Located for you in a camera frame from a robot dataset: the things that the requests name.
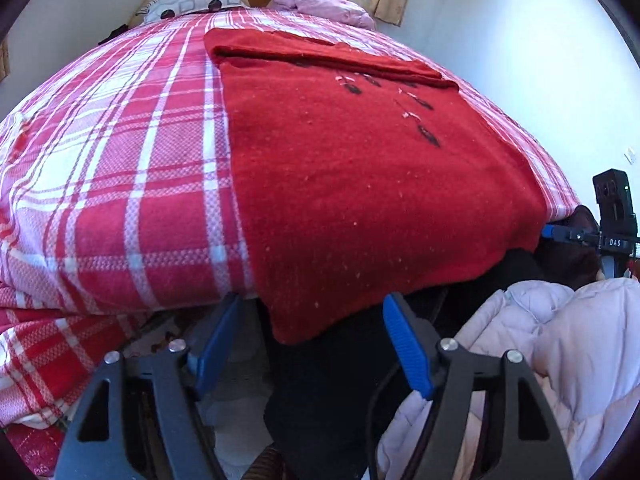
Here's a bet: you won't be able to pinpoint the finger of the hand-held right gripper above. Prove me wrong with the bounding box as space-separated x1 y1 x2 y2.
542 224 601 248

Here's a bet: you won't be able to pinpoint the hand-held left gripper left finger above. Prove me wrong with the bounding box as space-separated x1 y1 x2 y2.
54 292 246 480

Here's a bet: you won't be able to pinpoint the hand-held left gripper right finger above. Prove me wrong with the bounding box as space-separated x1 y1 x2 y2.
382 291 573 480

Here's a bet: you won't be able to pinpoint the red blanket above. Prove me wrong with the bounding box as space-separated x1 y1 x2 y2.
204 27 548 346

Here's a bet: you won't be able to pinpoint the black pants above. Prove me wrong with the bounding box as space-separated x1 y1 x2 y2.
262 247 546 480

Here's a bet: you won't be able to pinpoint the pink puffer jacket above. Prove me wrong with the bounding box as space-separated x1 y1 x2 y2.
377 276 640 480

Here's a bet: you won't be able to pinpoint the red white plaid bedspread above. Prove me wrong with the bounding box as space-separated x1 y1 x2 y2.
0 7 583 466

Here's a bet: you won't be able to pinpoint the pink pillow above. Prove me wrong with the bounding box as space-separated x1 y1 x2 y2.
267 0 377 31

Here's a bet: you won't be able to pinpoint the small black object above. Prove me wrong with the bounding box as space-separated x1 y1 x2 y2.
97 24 128 46

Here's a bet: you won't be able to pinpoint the grey patterned pillow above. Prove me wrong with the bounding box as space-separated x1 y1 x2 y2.
136 0 246 25

